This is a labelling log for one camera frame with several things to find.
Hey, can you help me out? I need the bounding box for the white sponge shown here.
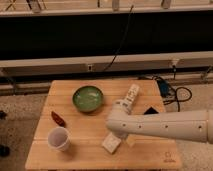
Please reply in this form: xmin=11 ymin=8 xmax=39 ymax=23
xmin=102 ymin=133 xmax=121 ymax=154

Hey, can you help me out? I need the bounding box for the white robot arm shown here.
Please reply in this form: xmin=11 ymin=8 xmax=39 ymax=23
xmin=106 ymin=100 xmax=213 ymax=144

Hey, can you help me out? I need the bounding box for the green ceramic bowl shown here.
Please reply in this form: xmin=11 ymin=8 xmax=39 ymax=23
xmin=72 ymin=86 xmax=104 ymax=112

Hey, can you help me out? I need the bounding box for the clear bottle white label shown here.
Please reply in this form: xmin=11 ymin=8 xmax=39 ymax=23
xmin=125 ymin=84 xmax=140 ymax=105

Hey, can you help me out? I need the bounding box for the blue power adapter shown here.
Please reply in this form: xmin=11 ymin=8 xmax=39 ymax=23
xmin=158 ymin=81 xmax=169 ymax=97

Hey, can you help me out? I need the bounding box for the red chili pepper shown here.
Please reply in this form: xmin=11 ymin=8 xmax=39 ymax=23
xmin=51 ymin=111 xmax=66 ymax=127

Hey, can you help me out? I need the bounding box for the black hanging cable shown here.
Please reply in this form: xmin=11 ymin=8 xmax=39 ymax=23
xmin=101 ymin=3 xmax=135 ymax=73

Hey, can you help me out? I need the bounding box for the white wall outlet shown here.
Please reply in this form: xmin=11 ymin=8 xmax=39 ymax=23
xmin=171 ymin=59 xmax=179 ymax=67

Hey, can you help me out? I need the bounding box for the black smartphone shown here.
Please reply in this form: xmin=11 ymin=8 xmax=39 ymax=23
xmin=144 ymin=107 xmax=159 ymax=115

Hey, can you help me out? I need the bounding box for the wooden folding table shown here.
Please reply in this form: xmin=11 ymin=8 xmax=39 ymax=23
xmin=25 ymin=79 xmax=181 ymax=171

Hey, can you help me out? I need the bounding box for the black floor cable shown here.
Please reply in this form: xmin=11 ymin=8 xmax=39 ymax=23
xmin=162 ymin=85 xmax=193 ymax=112

